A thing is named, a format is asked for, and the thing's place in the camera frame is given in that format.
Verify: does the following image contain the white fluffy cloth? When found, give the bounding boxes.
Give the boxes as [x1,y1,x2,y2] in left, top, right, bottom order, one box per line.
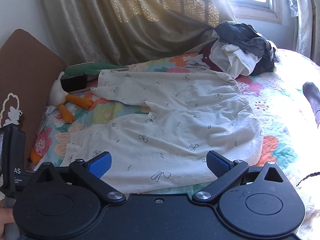
[294,171,320,233]

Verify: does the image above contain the white garment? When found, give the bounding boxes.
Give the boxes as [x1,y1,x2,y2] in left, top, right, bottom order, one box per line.
[209,41,259,78]

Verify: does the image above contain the dark grey garment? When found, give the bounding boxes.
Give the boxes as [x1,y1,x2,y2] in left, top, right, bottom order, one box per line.
[214,21,276,58]

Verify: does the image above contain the brown cushion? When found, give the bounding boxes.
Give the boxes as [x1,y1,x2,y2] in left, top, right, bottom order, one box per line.
[0,29,67,157]

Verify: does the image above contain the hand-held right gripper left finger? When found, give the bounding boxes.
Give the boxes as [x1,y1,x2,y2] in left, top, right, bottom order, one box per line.
[32,151,127,203]

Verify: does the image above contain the duck plush toy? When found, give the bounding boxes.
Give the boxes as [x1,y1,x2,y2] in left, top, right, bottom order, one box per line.
[49,62,129,124]

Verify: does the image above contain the black brush with wooden handle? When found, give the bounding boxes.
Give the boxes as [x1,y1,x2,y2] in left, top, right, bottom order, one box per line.
[61,76,88,92]

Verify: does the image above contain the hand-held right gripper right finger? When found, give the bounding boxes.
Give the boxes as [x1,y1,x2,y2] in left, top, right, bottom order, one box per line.
[192,150,285,204]

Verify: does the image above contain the floral quilt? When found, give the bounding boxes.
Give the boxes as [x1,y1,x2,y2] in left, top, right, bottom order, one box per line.
[29,48,320,198]

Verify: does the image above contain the pale side curtain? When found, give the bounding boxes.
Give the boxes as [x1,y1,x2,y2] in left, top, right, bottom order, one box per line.
[287,0,320,61]

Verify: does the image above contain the beige patterned curtain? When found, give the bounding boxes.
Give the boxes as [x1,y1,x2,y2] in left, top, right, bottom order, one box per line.
[37,0,238,67]

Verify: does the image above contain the white bow-print pants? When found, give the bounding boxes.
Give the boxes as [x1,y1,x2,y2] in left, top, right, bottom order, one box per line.
[61,69,265,191]

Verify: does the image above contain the dark grey cloth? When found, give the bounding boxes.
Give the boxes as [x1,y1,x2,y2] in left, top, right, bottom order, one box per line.
[302,81,320,130]

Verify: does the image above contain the light grey cloth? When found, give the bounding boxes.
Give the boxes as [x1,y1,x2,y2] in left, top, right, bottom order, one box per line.
[186,54,213,70]

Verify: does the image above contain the dark red garment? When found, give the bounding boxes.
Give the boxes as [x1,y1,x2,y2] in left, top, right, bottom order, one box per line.
[199,45,276,77]

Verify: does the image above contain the person's left hand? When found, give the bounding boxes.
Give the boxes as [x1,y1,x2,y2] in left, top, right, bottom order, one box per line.
[0,202,15,224]

